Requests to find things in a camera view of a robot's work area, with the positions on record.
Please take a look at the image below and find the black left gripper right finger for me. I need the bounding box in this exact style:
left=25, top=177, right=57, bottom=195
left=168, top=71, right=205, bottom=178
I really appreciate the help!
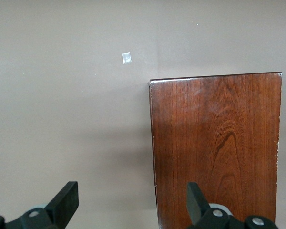
left=186, top=181, right=280, bottom=229

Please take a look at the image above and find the dark brown wooden cabinet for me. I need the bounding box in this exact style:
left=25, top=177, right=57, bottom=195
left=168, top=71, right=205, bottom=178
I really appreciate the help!
left=148, top=71, right=284, bottom=229

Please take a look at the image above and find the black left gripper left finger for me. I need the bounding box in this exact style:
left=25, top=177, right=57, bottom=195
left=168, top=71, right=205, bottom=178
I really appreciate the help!
left=0, top=181, right=80, bottom=229

